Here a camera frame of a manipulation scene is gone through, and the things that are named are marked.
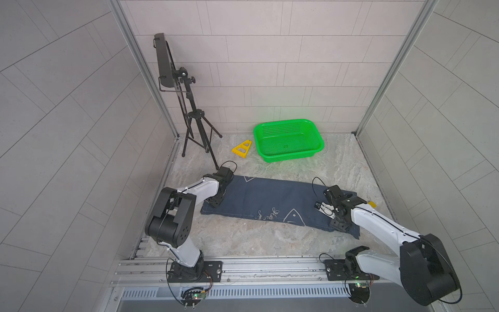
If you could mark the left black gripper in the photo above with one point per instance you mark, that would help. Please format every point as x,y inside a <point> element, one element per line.
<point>215,204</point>

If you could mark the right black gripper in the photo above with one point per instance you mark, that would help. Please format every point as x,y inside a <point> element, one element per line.
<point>339,226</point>

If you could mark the dark blue whale pillowcase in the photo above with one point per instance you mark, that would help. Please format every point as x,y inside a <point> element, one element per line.
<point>274,200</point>

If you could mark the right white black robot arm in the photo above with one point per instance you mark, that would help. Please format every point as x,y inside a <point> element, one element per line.
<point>420,264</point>

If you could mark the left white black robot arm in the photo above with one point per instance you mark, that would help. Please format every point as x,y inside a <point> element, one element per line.
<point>170,221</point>

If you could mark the yellow triangular plastic piece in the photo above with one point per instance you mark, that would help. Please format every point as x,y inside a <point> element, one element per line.
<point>242,149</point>

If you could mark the black tripod stand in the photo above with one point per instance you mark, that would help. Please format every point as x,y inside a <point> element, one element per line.
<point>199,129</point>

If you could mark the green plastic basket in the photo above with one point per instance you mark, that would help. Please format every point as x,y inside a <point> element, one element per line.
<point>287,140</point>

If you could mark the right green circuit board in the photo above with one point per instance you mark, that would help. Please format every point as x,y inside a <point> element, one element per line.
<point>358,293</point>

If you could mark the green circuit board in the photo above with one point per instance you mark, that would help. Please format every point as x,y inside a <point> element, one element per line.
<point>358,293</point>
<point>193,296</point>

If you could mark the left green circuit board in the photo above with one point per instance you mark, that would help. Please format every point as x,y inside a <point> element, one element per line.
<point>193,296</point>

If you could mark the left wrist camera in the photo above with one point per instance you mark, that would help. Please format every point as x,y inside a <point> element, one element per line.
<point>224,175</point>

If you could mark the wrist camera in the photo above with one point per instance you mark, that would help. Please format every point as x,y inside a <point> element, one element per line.
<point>333,195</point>
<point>224,175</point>

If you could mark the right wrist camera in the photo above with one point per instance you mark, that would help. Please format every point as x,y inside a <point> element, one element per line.
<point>333,195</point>

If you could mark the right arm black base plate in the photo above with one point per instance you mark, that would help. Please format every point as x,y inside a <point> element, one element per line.
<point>337,270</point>

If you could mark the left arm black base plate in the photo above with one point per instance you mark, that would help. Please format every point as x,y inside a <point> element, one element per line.
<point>202,272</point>

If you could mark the aluminium rail frame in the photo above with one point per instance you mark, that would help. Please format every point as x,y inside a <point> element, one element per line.
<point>295,283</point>

